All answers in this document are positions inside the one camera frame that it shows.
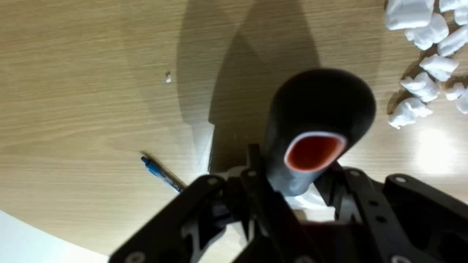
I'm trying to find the dark blue pen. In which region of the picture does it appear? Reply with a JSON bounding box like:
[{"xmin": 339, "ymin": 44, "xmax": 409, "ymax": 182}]
[{"xmin": 140, "ymin": 156, "xmax": 184, "ymax": 194}]

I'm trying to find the pile of white foam pieces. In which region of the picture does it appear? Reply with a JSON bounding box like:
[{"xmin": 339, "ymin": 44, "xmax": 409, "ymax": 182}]
[{"xmin": 384, "ymin": 0, "xmax": 468, "ymax": 129}]

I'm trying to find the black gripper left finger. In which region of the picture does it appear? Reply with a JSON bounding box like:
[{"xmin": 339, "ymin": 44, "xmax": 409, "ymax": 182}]
[{"xmin": 108, "ymin": 145, "xmax": 302, "ymax": 263}]

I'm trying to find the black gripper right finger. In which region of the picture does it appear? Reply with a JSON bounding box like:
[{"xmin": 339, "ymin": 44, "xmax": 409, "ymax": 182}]
[{"xmin": 316, "ymin": 166, "xmax": 468, "ymax": 263}]

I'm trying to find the round wooden table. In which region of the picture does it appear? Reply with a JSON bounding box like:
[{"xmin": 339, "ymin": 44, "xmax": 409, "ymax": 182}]
[{"xmin": 0, "ymin": 0, "xmax": 468, "ymax": 258}]

